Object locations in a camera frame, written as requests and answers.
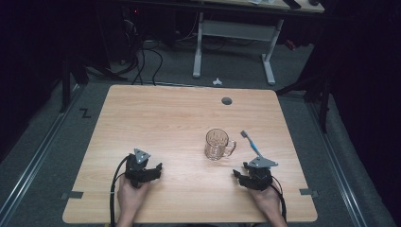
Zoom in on desk with white metal legs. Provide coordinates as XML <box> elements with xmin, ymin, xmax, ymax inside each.
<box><xmin>191</xmin><ymin>0</ymin><xmax>325</xmax><ymax>87</ymax></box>

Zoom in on metal floor rail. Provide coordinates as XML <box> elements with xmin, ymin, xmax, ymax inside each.
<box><xmin>0</xmin><ymin>84</ymin><xmax>83</xmax><ymax>223</ymax></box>
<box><xmin>305</xmin><ymin>102</ymin><xmax>369</xmax><ymax>227</ymax></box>

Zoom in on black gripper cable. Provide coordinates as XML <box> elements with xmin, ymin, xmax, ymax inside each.
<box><xmin>270</xmin><ymin>175</ymin><xmax>288</xmax><ymax>223</ymax></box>
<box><xmin>109</xmin><ymin>154</ymin><xmax>131</xmax><ymax>227</ymax></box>

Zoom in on black metal stand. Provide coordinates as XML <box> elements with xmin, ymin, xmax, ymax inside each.
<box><xmin>58</xmin><ymin>55</ymin><xmax>91</xmax><ymax>114</ymax></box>
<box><xmin>275</xmin><ymin>74</ymin><xmax>333</xmax><ymax>134</ymax></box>

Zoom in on person's right hand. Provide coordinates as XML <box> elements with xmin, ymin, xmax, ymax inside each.
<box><xmin>250</xmin><ymin>184</ymin><xmax>284</xmax><ymax>222</ymax></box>

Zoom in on person's left hand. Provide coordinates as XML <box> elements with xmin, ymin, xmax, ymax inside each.
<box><xmin>116</xmin><ymin>179</ymin><xmax>151</xmax><ymax>219</ymax></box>

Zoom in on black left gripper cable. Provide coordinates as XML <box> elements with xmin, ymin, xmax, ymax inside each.
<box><xmin>109</xmin><ymin>154</ymin><xmax>131</xmax><ymax>227</ymax></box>

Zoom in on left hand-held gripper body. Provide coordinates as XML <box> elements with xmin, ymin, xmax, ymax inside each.
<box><xmin>124</xmin><ymin>148</ymin><xmax>152</xmax><ymax>189</ymax></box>

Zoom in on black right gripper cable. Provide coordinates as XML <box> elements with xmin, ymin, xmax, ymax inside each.
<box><xmin>270</xmin><ymin>175</ymin><xmax>288</xmax><ymax>223</ymax></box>

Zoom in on black floor cables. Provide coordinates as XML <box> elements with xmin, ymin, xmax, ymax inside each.
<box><xmin>119</xmin><ymin>18</ymin><xmax>165</xmax><ymax>87</ymax></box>

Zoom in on clear glass mug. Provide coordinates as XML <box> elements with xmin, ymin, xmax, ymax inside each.
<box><xmin>203</xmin><ymin>128</ymin><xmax>237</xmax><ymax>162</ymax></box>

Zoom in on blue grey toothbrush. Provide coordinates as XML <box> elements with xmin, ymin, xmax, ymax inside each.
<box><xmin>240</xmin><ymin>130</ymin><xmax>264</xmax><ymax>159</ymax></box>

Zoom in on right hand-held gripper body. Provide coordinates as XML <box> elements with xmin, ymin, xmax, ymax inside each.
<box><xmin>242</xmin><ymin>156</ymin><xmax>279</xmax><ymax>191</ymax></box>

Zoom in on grey tape strip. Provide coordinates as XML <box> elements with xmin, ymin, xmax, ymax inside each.
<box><xmin>61</xmin><ymin>190</ymin><xmax>85</xmax><ymax>201</ymax></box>
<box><xmin>299</xmin><ymin>187</ymin><xmax>320</xmax><ymax>199</ymax></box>

